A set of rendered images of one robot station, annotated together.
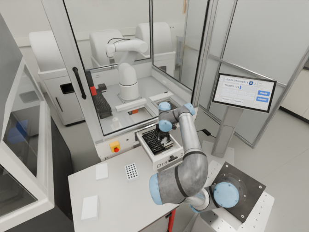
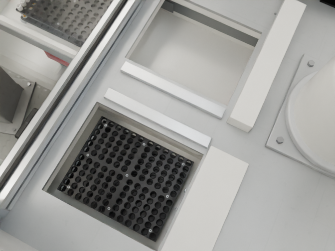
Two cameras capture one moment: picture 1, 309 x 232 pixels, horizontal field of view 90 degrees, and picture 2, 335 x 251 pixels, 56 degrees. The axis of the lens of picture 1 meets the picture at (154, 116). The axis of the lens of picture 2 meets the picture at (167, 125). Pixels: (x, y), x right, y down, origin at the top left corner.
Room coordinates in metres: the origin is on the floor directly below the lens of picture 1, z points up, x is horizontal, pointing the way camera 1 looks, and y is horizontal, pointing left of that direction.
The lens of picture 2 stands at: (1.45, -0.15, 1.55)
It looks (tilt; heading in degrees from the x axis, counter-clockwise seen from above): 72 degrees down; 139
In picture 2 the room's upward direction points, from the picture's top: 6 degrees clockwise
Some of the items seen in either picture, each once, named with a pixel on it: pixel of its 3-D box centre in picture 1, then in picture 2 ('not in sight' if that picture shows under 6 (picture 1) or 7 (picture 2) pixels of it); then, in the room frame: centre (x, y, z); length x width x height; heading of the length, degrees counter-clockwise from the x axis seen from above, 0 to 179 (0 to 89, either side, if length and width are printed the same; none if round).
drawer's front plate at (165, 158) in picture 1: (170, 157); not in sight; (0.72, -0.11, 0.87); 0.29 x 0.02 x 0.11; 119
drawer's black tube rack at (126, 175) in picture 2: not in sight; (128, 177); (1.33, -0.14, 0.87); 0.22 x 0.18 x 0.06; 29
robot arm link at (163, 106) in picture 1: (164, 111); not in sight; (0.80, -0.06, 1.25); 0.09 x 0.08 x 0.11; 179
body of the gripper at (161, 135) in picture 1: (162, 129); not in sight; (0.80, -0.06, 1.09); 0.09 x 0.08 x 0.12; 119
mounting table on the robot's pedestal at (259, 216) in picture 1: (226, 202); not in sight; (0.47, -0.49, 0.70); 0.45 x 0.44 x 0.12; 46
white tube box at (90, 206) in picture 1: (90, 208); not in sight; (0.41, 0.41, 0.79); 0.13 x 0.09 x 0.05; 13
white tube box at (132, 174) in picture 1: (131, 172); not in sight; (0.66, 0.18, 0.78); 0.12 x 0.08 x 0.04; 20
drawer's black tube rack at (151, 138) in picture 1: (157, 141); not in sight; (0.90, -0.02, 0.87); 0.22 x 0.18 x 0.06; 29
